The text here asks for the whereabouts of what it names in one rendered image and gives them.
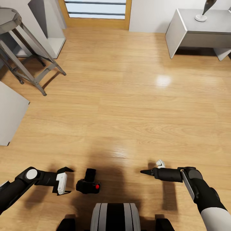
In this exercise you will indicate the robot trunk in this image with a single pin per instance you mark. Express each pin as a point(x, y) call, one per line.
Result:
point(115, 217)

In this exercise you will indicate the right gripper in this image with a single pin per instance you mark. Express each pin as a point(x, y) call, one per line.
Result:
point(164, 174)

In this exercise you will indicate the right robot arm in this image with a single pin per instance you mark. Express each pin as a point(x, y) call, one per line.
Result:
point(214, 214)

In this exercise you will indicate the taboret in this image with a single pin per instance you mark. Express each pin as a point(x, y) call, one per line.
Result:
point(9, 20)

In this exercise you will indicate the table lamp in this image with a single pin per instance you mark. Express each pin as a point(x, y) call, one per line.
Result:
point(208, 5)

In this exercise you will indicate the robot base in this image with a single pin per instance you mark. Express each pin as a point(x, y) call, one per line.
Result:
point(68, 224)

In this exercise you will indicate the digital camera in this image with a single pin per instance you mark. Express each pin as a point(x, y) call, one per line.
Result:
point(88, 185)

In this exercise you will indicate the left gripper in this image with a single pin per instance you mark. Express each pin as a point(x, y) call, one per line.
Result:
point(52, 180)

